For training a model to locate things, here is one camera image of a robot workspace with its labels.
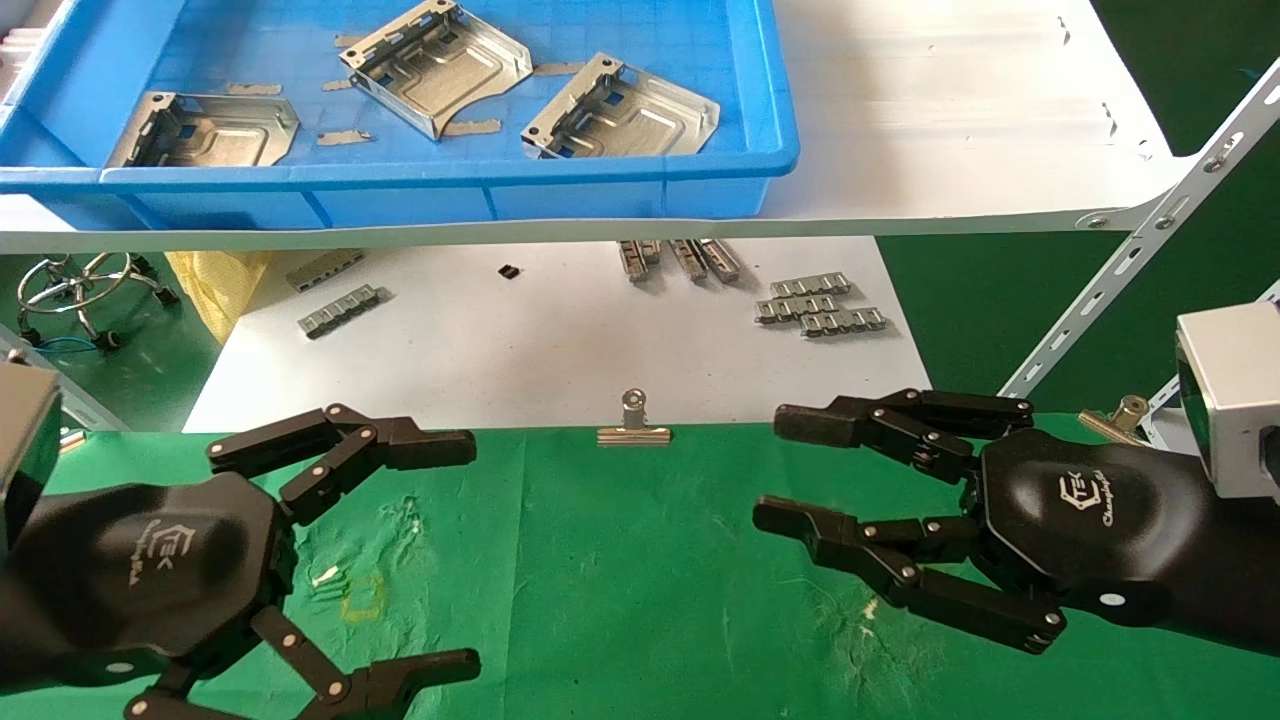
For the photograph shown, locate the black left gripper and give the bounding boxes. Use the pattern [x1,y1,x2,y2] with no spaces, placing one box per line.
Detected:
[45,403,483,720]

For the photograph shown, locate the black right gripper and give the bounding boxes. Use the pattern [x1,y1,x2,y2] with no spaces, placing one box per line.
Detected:
[752,388,1216,656]

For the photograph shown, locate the stamped sheet metal bracket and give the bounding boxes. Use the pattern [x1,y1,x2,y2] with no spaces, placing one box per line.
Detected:
[520,52,721,161]
[338,0,534,142]
[105,91,301,169]

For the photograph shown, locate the silver binder clip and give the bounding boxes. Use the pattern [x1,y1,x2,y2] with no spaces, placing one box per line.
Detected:
[597,389,673,447]

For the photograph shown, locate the brass coloured binder clip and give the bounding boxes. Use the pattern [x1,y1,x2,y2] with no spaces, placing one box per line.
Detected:
[1078,395,1151,446]

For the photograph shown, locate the yellow plastic bag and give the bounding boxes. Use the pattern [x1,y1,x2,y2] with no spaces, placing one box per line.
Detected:
[165,250,271,346]

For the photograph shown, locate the blue plastic tray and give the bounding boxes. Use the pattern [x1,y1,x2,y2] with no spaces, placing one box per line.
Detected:
[0,0,801,231]

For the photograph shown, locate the white perforated shelf strut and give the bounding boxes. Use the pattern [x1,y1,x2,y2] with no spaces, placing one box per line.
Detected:
[1000,60,1280,401]

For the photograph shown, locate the chrome stool base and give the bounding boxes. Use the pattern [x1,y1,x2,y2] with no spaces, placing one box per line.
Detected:
[15,252,181,351]

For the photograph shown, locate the white stacked plastic trays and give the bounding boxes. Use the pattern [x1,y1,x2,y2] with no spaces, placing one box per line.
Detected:
[0,0,76,106]

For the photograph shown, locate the short white perforated rail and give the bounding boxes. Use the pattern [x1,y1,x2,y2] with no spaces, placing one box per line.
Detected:
[1140,375,1189,451]

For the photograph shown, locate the grey metal frame beam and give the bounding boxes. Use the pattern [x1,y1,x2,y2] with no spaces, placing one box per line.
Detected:
[0,325,131,433]

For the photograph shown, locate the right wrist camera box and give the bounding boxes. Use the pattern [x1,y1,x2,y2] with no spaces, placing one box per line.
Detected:
[1175,300,1280,501]

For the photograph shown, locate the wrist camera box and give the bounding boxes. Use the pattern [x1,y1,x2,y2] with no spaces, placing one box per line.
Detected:
[1175,300,1280,501]
[0,362,63,561]

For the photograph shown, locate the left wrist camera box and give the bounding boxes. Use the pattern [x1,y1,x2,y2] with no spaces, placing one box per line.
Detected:
[0,362,63,561]

